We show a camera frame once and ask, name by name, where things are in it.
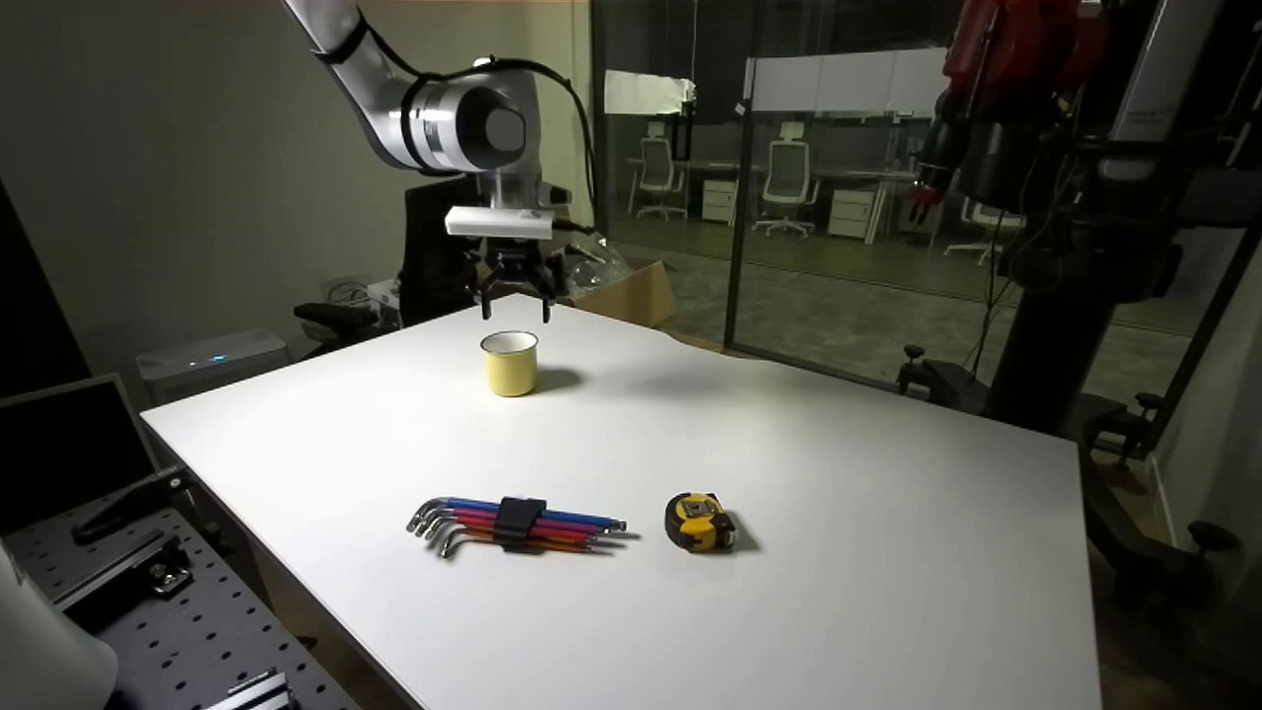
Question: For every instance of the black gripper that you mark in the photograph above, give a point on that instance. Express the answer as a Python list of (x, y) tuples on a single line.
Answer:
[(519, 267)]

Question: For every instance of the yellow mug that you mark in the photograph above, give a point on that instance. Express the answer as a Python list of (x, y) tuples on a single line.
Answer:
[(511, 363)]

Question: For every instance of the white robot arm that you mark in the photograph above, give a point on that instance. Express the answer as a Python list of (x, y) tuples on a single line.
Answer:
[(461, 125)]

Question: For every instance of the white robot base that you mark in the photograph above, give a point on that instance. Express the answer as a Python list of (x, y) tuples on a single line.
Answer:
[(45, 656)]

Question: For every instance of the black office chair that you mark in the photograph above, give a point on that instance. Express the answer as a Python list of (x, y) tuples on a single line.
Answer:
[(430, 277)]

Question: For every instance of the cardboard box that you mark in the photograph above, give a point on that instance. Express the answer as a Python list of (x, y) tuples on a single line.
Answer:
[(603, 283)]

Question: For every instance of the white office chair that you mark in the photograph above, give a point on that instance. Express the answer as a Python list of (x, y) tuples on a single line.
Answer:
[(656, 187), (789, 189)]

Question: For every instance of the hex key set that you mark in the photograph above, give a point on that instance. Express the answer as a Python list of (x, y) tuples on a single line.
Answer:
[(513, 526)]

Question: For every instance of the yellow black tape measure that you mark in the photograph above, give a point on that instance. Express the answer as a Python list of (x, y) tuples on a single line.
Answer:
[(698, 521)]

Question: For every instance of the black perforated side table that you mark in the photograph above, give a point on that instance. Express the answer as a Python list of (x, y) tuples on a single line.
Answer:
[(97, 526)]

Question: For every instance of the red black robot stand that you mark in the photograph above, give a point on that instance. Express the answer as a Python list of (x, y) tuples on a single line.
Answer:
[(1087, 125)]

